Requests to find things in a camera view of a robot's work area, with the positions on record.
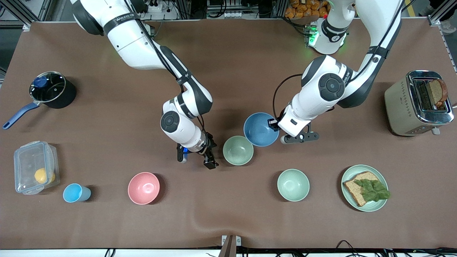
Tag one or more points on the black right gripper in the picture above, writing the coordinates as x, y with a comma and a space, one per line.
209, 146

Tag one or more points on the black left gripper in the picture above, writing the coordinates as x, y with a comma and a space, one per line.
273, 124

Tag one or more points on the blue bowl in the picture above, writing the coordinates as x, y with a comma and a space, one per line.
259, 132

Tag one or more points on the green bowl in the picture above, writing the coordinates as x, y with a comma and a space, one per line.
293, 185
238, 150

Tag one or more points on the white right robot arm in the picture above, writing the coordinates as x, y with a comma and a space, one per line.
135, 46

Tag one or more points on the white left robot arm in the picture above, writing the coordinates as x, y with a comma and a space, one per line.
321, 96

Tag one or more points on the pink bowl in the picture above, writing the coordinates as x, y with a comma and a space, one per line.
144, 188

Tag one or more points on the brown table cloth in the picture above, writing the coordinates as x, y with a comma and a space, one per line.
228, 89

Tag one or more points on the brown bread slice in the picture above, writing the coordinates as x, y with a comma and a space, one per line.
357, 194

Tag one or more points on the bag of oranges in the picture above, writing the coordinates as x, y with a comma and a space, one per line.
303, 9

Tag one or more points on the green lettuce leaf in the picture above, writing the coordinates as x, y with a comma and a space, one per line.
373, 191

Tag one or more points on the beige and chrome toaster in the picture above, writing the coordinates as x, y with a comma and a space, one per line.
398, 107

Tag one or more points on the green plate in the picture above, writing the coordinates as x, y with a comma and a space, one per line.
371, 207

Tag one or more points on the blue plastic cup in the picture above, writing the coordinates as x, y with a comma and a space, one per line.
75, 193

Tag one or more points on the white power strip with plugs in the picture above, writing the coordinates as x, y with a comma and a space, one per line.
153, 8

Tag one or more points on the brown toast slice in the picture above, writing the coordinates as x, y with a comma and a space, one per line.
437, 92

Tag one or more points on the yellow lemon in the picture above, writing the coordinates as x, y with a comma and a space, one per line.
43, 175

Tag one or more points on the glass lid with blue knob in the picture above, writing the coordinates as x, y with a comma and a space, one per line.
50, 89

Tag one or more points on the clear plastic lidded container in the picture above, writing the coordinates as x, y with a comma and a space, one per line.
28, 164

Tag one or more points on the metal table edge bracket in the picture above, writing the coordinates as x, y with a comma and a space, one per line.
231, 242

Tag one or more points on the aluminium table corner bracket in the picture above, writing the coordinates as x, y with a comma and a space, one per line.
26, 27
435, 21

